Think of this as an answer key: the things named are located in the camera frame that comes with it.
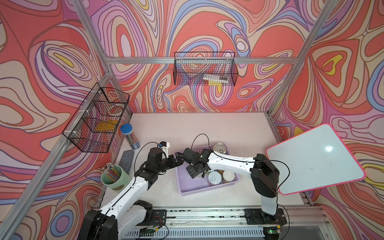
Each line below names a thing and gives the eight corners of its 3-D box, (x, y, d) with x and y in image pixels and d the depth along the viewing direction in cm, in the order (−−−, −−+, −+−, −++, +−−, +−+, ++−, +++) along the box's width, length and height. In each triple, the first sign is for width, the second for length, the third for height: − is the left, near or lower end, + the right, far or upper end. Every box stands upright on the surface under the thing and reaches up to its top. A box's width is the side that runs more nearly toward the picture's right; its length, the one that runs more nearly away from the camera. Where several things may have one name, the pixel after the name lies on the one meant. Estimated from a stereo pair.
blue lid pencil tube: (132, 153, 102) (120, 134, 85) (130, 141, 108) (119, 121, 92) (141, 150, 103) (131, 131, 87) (138, 138, 110) (129, 119, 93)
